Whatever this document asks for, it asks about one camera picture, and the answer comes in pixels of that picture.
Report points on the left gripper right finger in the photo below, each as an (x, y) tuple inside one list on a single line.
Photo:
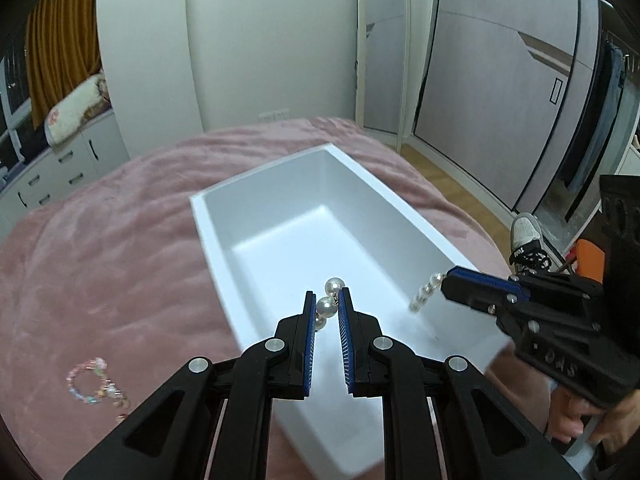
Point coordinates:
[(441, 419)]

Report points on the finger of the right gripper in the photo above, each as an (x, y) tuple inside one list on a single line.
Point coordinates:
[(482, 292)]

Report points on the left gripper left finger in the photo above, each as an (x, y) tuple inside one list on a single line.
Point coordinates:
[(211, 420)]

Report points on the person's right hand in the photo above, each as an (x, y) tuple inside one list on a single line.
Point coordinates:
[(615, 428)]

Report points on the white sneaker with black laces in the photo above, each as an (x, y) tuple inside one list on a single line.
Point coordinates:
[(528, 254)]

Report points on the orange chair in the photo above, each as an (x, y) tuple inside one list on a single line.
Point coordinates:
[(590, 260)]

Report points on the pink plush bed blanket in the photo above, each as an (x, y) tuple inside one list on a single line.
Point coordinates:
[(116, 271)]

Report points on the white rectangular storage box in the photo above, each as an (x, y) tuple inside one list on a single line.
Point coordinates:
[(281, 230)]

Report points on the grey sliding closet door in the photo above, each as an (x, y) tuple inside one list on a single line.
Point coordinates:
[(497, 76)]

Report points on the white drawer cabinet bench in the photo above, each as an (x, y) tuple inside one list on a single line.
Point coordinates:
[(95, 151)]

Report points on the white standing floor mirror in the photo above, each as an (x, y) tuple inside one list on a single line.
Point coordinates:
[(383, 35)]

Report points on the large dark window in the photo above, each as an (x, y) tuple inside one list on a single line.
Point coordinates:
[(16, 110)]

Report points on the white wardrobe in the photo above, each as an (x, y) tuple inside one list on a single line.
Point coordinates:
[(179, 68)]

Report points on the mustard yellow curtain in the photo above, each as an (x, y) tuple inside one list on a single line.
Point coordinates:
[(62, 51)]

